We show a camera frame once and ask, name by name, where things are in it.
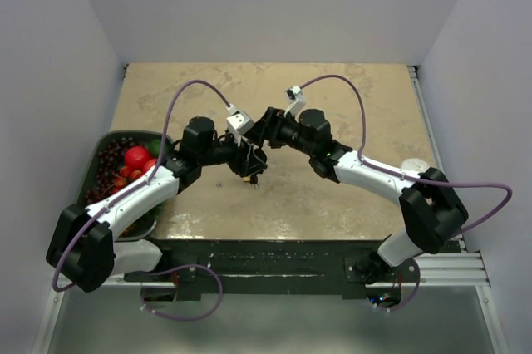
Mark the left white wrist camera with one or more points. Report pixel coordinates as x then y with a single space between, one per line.
238 123

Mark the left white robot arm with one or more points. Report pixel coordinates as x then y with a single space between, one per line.
85 247

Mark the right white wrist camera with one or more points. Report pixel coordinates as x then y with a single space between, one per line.
296 100

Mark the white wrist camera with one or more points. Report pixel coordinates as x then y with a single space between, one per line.
296 100
238 123

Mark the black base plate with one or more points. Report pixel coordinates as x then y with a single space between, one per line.
179 252

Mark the red toy cherries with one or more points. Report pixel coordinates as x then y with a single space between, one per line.
133 173

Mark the dark red grape bunch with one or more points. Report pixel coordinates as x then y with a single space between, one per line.
108 174

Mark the red toy apple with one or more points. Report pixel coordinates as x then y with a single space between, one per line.
136 157

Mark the green toy lime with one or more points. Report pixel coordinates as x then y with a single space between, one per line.
155 147

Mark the aluminium frame rail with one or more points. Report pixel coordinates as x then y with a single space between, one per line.
447 269

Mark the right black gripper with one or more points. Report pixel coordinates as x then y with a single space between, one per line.
268 128

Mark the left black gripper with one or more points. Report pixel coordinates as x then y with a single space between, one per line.
245 161

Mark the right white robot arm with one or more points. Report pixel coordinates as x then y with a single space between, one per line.
432 211

